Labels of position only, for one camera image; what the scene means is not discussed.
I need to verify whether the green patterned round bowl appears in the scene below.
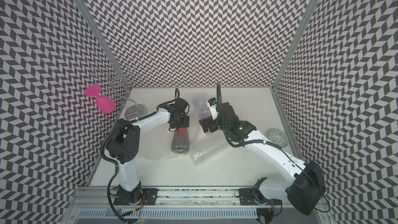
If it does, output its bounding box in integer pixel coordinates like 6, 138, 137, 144
266, 128, 289, 148

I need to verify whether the clear bubble wrap roll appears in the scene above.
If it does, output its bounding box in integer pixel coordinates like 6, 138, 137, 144
191, 139, 229, 166

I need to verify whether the aluminium front rail frame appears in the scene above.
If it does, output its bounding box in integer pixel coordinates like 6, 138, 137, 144
60, 186, 336, 224

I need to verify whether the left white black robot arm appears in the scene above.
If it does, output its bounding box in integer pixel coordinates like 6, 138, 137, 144
101, 97, 189, 204

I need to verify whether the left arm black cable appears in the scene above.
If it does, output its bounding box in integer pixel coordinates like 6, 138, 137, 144
99, 88, 181, 224

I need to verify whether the red black ribbed vase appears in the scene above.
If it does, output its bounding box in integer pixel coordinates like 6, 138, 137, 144
171, 128, 190, 153

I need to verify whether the pink plastic wine glass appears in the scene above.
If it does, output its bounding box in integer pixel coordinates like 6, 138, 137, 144
85, 85, 117, 114

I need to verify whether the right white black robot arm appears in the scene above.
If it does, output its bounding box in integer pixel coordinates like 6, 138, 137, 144
200, 98, 326, 215

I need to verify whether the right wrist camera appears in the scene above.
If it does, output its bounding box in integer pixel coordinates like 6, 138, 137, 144
206, 97, 218, 120

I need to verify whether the chrome wire glass rack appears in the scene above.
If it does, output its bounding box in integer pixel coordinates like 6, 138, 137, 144
92, 68, 148, 120

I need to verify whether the purple blue wrapped tumbler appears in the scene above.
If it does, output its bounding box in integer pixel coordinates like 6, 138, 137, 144
193, 96, 213, 120

